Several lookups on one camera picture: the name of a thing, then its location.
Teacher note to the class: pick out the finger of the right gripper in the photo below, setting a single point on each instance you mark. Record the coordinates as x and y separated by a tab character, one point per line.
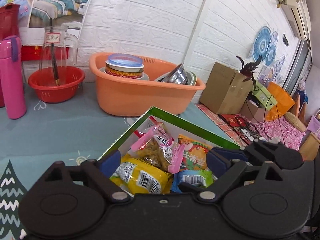
229	154

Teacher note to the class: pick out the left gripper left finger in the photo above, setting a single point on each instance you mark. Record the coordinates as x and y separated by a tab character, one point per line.
98	174

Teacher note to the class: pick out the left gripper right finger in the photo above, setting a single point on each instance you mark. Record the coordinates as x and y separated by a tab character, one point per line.
219	166

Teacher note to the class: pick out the yellow corn snack pack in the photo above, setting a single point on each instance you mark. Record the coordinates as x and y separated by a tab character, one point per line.
135	176

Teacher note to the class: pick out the orange apple chips bag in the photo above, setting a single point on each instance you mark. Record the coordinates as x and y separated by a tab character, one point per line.
194	155

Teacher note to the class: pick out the orange plastic bag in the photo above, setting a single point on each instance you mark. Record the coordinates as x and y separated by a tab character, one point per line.
284	102

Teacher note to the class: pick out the green cardboard box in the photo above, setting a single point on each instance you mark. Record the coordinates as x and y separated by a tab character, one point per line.
175	126

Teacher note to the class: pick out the pink dried fruit snack bag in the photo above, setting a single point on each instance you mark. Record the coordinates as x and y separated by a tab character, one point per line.
157	147

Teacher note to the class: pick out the brown cardboard box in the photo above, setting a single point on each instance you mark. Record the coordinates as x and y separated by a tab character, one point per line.
226	90

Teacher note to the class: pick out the orange plastic basin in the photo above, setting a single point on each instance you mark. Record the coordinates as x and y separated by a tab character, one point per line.
129	97

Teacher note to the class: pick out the dark purple plant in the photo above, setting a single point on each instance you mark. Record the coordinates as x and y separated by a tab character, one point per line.
249	69

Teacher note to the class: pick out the steel bowl in basin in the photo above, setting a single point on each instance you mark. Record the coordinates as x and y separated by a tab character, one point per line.
179	76

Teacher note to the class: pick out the red plastic basket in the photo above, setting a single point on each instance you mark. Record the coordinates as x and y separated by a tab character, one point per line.
49	90

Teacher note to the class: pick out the stacked bowls with blue lid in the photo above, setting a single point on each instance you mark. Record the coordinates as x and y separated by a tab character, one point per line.
126	66

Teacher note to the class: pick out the pink thermos bottle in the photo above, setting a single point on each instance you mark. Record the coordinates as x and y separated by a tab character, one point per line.
12	91

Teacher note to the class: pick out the white air conditioner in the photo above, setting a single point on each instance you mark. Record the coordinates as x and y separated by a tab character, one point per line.
297	14

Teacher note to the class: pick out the dark red thermos jug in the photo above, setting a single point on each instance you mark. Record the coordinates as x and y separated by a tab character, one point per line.
9	20

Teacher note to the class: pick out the blue round wall decoration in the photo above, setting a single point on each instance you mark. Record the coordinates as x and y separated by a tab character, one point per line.
262	43

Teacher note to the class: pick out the bedding poster on wall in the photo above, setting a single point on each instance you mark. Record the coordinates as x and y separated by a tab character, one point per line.
38	13

